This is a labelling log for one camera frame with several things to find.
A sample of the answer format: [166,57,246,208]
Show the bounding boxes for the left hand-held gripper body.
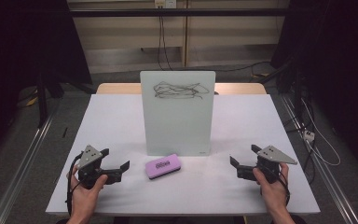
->
[76,145,110,190]

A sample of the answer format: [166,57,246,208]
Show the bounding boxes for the small whiteboard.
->
[140,70,216,157]

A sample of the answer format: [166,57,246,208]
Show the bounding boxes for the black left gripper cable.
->
[65,152,85,216]

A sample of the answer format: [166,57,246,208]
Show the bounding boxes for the white floor cable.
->
[301,97,342,167]

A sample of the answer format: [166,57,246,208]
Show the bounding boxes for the dark curtain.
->
[0,0,92,169]
[271,0,358,178]

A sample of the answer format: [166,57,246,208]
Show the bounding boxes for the wooden table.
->
[96,82,268,95]

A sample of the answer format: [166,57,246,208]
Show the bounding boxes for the person's left hand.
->
[66,172,109,218]

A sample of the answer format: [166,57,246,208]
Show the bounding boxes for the black horizontal bar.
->
[69,8,291,18]

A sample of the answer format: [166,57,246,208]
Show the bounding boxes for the white power strip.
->
[303,130,316,143]

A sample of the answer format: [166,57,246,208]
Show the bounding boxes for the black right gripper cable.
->
[278,169,292,208]

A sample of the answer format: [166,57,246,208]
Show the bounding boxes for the black hanging cables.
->
[157,15,174,72]

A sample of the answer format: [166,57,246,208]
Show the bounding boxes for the black metal stand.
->
[36,69,66,129]

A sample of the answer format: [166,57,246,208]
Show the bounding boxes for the person's right hand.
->
[252,162,291,216]

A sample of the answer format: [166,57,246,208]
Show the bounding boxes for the purple whiteboard eraser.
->
[145,153,182,180]

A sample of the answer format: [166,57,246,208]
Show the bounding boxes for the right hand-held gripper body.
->
[255,145,298,185]

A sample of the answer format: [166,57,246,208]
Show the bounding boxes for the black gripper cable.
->
[278,169,292,208]
[65,152,85,216]

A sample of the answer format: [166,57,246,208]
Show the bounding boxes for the wooden upright post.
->
[182,0,190,67]

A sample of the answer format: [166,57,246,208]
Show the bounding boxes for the aluminium floor rail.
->
[281,94,358,224]
[0,99,62,224]

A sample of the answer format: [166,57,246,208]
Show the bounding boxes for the white wall socket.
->
[154,0,177,9]

